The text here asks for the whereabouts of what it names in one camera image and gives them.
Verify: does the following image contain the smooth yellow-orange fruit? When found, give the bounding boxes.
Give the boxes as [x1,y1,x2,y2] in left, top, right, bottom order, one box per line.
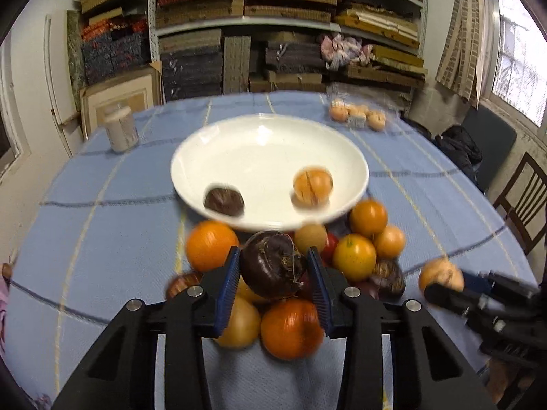
[332,234,377,283]
[374,225,406,260]

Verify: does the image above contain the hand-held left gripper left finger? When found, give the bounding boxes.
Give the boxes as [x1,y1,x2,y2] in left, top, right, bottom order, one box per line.
[51,245,242,410]

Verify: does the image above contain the beige round fruit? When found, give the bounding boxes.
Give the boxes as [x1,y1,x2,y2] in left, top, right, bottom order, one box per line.
[293,166,334,209]
[216,295,262,349]
[418,258,465,293]

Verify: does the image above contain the rows of fabric-covered boxes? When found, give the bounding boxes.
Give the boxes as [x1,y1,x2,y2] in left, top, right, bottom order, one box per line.
[156,0,428,101]

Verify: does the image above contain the dark grey board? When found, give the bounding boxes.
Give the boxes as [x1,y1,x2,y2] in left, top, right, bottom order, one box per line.
[464,106,517,191]

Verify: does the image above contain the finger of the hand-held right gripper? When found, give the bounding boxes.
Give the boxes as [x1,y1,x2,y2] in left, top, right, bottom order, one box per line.
[462,270,539,304]
[424,283,483,321]

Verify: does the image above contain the bright frosted window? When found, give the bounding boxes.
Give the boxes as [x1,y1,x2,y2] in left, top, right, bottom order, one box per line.
[487,0,547,126]

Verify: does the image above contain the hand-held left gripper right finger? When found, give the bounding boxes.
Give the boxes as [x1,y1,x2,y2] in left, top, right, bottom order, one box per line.
[307,246,498,410]

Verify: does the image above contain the small tan longan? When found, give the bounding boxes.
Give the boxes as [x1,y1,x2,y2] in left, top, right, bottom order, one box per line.
[294,223,329,255]

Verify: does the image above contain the wooden picture frame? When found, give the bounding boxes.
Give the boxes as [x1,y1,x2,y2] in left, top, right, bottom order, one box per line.
[80,68,162,137]

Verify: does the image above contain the clear plastic clamshell box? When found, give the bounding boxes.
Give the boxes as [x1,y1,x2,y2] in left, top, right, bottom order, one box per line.
[327,81,400,132]

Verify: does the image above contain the brick-pattern curtain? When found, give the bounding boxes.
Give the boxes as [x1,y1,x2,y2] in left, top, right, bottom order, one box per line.
[435,0,492,107]

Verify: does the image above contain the black bag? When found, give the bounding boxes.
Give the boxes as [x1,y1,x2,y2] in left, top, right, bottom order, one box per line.
[433,126,483,180]

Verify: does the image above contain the orange patterned boxes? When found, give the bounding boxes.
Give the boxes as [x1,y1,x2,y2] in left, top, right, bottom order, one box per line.
[81,15,148,39]

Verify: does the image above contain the green marbled panel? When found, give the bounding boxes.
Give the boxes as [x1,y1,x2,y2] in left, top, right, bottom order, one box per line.
[66,10,88,103]

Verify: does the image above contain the white drink can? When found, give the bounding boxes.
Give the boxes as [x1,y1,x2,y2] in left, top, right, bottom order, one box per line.
[103,103,141,153]

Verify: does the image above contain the white plate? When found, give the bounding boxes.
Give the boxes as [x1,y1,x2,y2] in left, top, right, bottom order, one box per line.
[170,113,370,232]

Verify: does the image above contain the pink cloth bundle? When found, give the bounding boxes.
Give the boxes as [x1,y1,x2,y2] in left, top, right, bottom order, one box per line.
[320,33,374,71]

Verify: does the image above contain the white leaning board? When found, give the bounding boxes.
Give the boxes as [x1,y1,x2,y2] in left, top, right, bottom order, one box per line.
[44,15,84,126]

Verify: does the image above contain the white-framed sliding window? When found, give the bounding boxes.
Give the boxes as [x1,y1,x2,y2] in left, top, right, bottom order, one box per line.
[0,47,30,180]

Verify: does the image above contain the stack of blue patterned boxes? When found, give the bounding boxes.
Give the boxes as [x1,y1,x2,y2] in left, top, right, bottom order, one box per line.
[81,30,151,87]

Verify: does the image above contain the person's patterned clothing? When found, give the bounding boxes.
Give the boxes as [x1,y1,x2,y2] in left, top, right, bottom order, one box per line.
[0,279,11,355]

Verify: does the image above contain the small tan-orange fruit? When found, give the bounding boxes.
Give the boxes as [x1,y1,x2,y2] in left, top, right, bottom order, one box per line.
[236,275,268,305]

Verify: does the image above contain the white metal shelf rack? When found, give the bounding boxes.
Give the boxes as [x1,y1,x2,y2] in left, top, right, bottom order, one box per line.
[147,0,428,103]

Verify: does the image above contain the wooden chair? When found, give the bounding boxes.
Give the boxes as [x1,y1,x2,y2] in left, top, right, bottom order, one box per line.
[493,151,547,257]

